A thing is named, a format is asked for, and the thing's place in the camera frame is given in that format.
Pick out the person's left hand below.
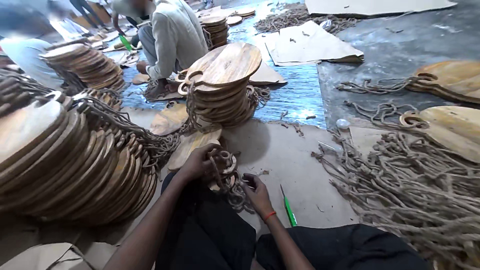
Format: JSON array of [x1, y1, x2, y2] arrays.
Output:
[[178, 143, 224, 184]]

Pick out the person's right hand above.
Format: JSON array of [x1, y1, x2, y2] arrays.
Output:
[[239, 173, 276, 222]]

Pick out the person's right forearm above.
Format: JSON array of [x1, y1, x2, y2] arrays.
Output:
[[264, 212, 316, 270]]

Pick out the person's left forearm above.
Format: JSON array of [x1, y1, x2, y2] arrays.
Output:
[[103, 172, 188, 270]]

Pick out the oval wooden board, striped grain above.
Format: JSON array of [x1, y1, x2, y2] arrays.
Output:
[[167, 124, 223, 173]]

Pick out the green utility knife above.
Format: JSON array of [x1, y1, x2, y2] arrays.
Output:
[[280, 184, 298, 227]]

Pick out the brown cardboard floor sheet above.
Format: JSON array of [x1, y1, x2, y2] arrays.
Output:
[[120, 107, 362, 241]]

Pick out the person's legs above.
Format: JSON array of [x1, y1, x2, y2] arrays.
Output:
[[154, 171, 430, 270]]

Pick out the pale oval wooden board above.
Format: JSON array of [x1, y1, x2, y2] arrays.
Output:
[[149, 102, 189, 136]]

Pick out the tall stack of wooden boards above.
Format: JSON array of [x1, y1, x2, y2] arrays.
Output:
[[178, 42, 263, 128]]

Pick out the clear plastic strip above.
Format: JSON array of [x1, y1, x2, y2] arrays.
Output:
[[318, 140, 343, 153]]

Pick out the blue striped floor mat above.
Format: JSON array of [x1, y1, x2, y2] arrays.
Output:
[[121, 4, 328, 130]]

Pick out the cardboard piece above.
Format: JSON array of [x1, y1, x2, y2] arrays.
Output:
[[248, 61, 288, 89]]

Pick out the large stack of wooden boards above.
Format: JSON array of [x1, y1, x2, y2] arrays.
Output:
[[0, 91, 159, 226]]

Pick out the stack of cardboard sheets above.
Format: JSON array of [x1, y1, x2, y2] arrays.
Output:
[[264, 20, 365, 67]]

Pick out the round yellow wooden board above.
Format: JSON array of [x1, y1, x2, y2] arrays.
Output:
[[399, 105, 480, 164]]

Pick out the large flat cardboard sheets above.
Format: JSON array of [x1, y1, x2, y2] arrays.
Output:
[[304, 0, 458, 19]]

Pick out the pile of tangled ropes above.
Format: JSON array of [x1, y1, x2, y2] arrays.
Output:
[[67, 92, 182, 167]]

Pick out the heap of brown ropes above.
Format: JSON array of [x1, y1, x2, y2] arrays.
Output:
[[254, 2, 359, 35]]

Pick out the large pile of ropes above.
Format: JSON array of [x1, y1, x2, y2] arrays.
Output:
[[311, 129, 480, 269]]

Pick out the yellowish wooden boards with rope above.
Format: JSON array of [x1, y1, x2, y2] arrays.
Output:
[[337, 60, 480, 104]]

